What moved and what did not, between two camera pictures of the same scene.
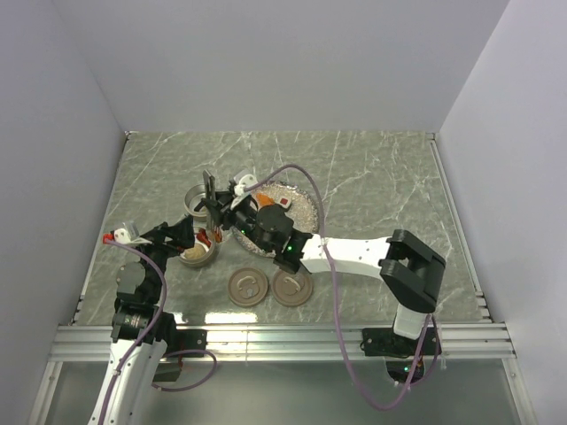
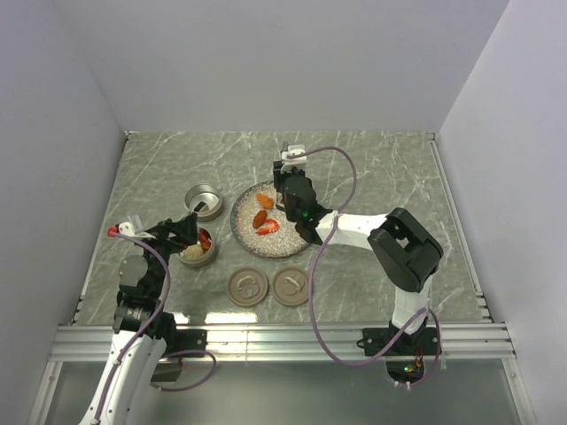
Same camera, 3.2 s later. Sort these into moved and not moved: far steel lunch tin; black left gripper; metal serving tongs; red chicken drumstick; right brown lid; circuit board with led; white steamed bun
Moved: metal serving tongs
Not moved: circuit board with led; red chicken drumstick; right brown lid; white steamed bun; far steel lunch tin; black left gripper
